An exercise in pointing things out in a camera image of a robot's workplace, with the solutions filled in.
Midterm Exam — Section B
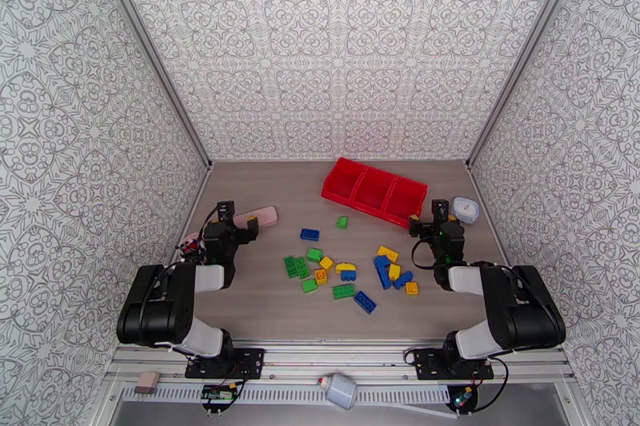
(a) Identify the red three-compartment bin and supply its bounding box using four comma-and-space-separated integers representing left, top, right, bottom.
321, 157, 430, 231

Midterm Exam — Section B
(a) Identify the pink pen cup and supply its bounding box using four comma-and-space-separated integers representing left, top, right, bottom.
178, 233, 207, 266

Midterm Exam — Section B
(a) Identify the white blue small container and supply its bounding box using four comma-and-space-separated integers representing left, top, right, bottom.
450, 196, 481, 226

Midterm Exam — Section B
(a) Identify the pink pencil case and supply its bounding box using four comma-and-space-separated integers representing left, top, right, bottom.
234, 205, 280, 231

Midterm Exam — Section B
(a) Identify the pink eraser block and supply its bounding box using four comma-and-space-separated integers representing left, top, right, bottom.
134, 372, 162, 395

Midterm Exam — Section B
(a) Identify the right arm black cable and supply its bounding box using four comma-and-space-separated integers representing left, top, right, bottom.
410, 237, 437, 271

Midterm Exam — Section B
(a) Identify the aluminium table edge rail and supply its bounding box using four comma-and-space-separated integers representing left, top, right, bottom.
466, 161, 511, 266
165, 161, 215, 271

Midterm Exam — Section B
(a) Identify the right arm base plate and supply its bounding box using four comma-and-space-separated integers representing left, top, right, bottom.
414, 348, 496, 382

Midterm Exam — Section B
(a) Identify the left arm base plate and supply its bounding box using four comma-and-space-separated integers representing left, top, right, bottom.
185, 348, 266, 380

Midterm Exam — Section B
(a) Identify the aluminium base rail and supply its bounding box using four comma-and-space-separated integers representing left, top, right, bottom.
107, 339, 576, 383

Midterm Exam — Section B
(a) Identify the white slotted cable duct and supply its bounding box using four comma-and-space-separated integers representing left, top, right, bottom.
121, 385, 451, 406

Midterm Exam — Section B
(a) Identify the aluminium frame post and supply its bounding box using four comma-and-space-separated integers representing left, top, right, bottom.
85, 0, 214, 169
465, 0, 591, 170

